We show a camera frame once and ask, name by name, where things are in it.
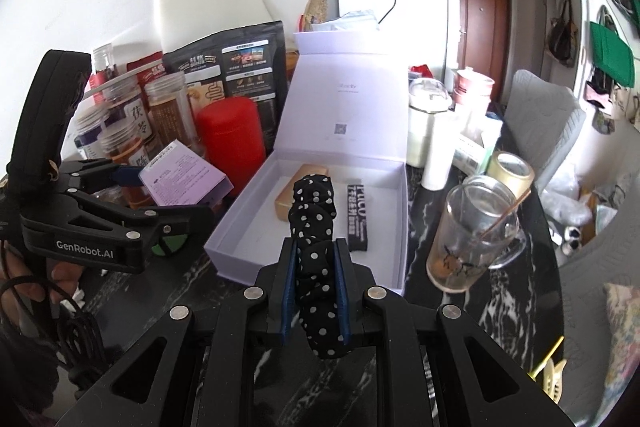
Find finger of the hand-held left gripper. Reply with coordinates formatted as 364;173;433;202
51;159;147;190
69;191;216;259

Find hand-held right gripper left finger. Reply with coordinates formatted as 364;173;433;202
52;236;301;427

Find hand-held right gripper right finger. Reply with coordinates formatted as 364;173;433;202
334;238;576;427

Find black polka dot scrunchie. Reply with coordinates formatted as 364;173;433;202
287;174;351;360

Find purple cardboard box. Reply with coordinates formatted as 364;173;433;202
137;139;235;208

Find long black cardboard box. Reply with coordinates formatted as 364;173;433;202
345;179;373;253

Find gold cardboard box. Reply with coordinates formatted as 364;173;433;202
274;163;331;222

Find white gift box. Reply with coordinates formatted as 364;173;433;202
204;27;407;298

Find cream hair claw clip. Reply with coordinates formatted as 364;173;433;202
530;339;566;403

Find person's left hand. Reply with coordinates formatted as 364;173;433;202
0;256;86;333

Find jar with green lid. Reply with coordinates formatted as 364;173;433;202
150;232;183;258

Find jar with blue label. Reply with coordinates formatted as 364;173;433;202
74;107;113;160

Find jar with white paper label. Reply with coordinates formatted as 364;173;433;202
100;79;153;158

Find clear jar brown contents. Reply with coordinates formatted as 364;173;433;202
144;72;197;154

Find red canister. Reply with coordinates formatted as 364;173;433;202
195;97;267;198

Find glass mug with cartoon print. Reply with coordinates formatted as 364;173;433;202
426;174;527;295

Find black printed pouch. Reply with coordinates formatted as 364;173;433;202
162;21;288;152

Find white cylindrical cup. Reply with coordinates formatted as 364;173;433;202
422;112;466;192

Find thin stirring stick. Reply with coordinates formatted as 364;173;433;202
477;192;533;240

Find white bottle with clear lid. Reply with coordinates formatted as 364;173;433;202
407;78;451;168

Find white foam board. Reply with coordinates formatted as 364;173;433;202
152;0;281;58

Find white green carton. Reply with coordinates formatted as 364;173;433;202
452;134;503;175

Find clear tape roll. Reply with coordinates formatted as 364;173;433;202
486;152;536;198

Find white slipper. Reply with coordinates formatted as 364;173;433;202
562;224;584;254

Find pink cup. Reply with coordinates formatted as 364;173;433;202
452;67;495;112

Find clear plastic bag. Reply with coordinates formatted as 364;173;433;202
540;172;601;228

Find chair with grey leaf cover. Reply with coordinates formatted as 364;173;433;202
500;69;588;195
555;187;640;408

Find woven straw fan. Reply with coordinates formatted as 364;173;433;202
302;0;328;32

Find pale blue plastic bag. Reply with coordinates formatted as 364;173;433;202
312;9;378;32

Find white refrigerator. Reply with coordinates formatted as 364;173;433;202
336;0;461;80

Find floral printed cushion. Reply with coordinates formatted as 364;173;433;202
602;282;640;403

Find brown door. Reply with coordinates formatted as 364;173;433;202
452;0;511;90

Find dark hanging bag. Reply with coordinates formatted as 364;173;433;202
545;0;581;68

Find large green handbag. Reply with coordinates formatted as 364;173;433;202
589;21;636;88

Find small green handbag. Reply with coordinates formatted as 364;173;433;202
611;0;640;28

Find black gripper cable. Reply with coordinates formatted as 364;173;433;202
47;302;108;385

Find black power cable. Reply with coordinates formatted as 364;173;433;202
375;0;408;30

